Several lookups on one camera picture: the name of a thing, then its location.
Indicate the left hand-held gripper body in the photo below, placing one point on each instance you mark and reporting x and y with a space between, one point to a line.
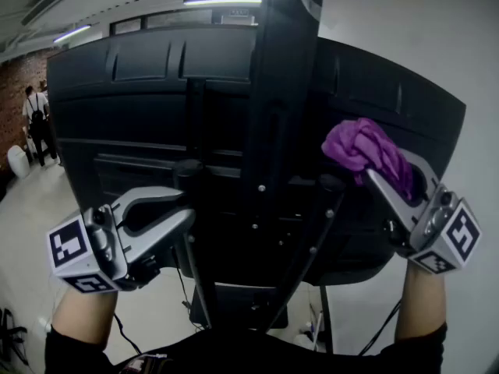
78 248

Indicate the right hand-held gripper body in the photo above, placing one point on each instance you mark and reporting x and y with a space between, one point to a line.
448 232

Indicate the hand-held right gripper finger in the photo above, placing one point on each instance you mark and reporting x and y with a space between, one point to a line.
397 205
427 170

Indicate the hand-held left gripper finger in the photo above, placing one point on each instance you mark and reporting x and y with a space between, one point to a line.
152 194
163 230

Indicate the purple cloth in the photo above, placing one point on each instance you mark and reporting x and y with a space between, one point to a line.
356 142

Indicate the large black screen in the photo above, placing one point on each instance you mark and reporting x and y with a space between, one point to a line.
152 111

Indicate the person's left forearm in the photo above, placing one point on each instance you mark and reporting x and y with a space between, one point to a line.
82 318

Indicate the person's right forearm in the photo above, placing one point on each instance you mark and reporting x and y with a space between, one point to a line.
423 306

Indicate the black screen stand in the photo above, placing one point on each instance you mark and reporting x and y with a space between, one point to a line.
286 72

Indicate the white bin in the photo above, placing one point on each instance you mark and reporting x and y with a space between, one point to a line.
18 162

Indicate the small chest-worn device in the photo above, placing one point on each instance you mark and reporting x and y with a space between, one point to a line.
146 362

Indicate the person's black shirt torso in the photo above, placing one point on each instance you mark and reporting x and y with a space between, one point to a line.
253 355

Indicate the long ceiling light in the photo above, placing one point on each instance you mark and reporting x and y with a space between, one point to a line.
72 33
222 1

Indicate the black chair frame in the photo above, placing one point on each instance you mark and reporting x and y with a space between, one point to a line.
9 337

